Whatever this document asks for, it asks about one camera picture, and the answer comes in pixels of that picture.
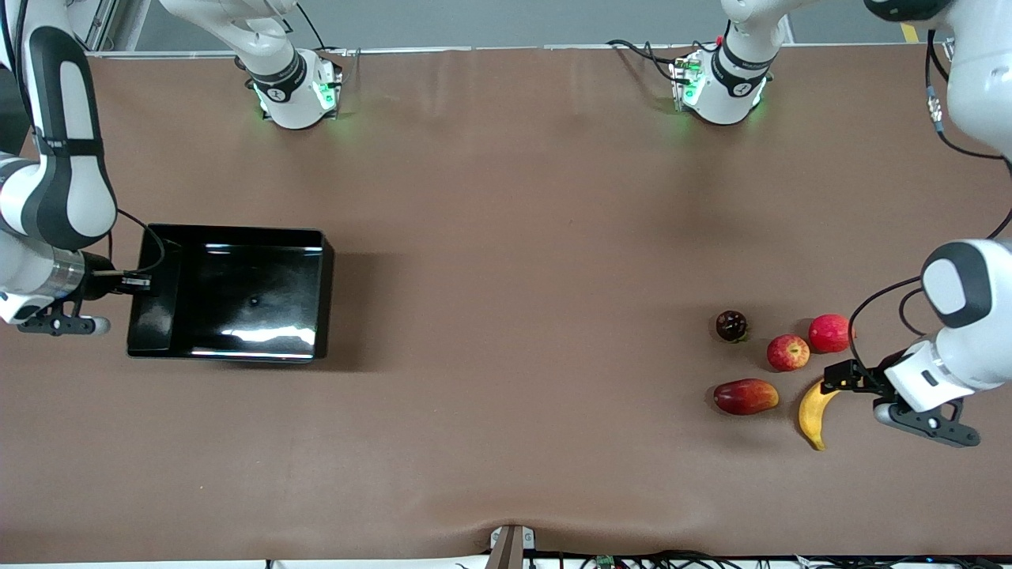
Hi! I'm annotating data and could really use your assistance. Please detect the yellow banana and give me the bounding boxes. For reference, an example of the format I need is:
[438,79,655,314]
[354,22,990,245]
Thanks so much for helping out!
[798,378,841,451]

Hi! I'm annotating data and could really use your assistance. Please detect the small red yellow apple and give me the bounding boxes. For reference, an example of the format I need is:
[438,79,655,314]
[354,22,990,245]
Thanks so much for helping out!
[766,334,811,372]

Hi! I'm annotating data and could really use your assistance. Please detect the black plastic box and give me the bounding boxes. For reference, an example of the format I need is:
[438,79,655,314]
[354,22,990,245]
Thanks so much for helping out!
[126,224,334,363]

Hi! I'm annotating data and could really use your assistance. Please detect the red peach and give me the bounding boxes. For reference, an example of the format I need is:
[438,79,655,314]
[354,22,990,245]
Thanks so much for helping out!
[808,314,855,354]

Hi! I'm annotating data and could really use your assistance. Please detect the red mango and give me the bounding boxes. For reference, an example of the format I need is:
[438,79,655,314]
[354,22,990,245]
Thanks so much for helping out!
[713,378,780,416]

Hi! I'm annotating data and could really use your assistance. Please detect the brown table cover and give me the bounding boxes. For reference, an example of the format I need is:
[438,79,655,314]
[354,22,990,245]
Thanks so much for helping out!
[0,43,1012,563]

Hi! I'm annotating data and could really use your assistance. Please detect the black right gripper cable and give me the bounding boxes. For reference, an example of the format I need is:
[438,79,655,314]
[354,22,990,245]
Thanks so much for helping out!
[111,207,168,274]

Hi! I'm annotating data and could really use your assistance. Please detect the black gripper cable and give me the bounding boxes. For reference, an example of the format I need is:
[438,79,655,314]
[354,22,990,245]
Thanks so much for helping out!
[111,207,168,274]
[848,30,1012,377]

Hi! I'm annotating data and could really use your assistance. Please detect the aluminium frame profile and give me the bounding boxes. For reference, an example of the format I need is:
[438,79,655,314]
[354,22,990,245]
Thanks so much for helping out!
[67,0,119,53]

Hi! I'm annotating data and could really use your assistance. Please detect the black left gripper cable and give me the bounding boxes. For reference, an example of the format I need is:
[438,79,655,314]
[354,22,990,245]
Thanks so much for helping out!
[848,30,1012,377]

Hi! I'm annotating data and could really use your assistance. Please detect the black right arm base cable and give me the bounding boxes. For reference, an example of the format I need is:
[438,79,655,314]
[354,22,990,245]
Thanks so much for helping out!
[296,0,349,88]

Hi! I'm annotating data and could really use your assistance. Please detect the black arm base cable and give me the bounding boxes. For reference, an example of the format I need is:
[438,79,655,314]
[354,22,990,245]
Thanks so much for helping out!
[607,38,689,84]
[296,0,349,88]

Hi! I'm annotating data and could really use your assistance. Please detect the grey metal table bracket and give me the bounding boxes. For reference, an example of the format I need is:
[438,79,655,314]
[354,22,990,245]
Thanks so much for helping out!
[486,524,537,569]

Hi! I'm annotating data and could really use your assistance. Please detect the black left arm base cable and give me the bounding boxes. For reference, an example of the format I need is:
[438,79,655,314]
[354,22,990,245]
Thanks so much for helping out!
[607,38,689,84]

